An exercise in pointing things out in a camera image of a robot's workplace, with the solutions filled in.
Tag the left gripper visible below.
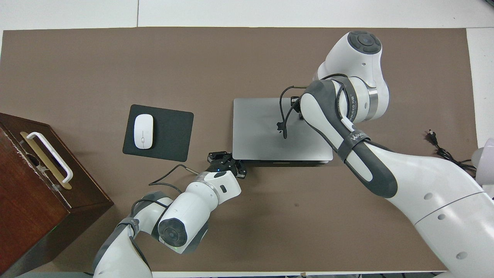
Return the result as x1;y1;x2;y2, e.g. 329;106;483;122
206;95;304;180

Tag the grey laptop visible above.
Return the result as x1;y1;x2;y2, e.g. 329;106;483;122
232;97;334;168

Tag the black mouse pad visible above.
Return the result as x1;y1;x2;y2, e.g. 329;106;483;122
122;104;195;163

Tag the white computer mouse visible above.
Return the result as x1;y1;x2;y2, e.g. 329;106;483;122
134;114;154;150

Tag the brown wooden box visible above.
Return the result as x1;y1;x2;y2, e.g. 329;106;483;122
0;112;115;277

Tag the black power cable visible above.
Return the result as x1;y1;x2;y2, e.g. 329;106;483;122
426;130;477;175

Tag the white box handle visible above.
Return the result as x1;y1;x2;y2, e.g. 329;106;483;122
26;132;74;183

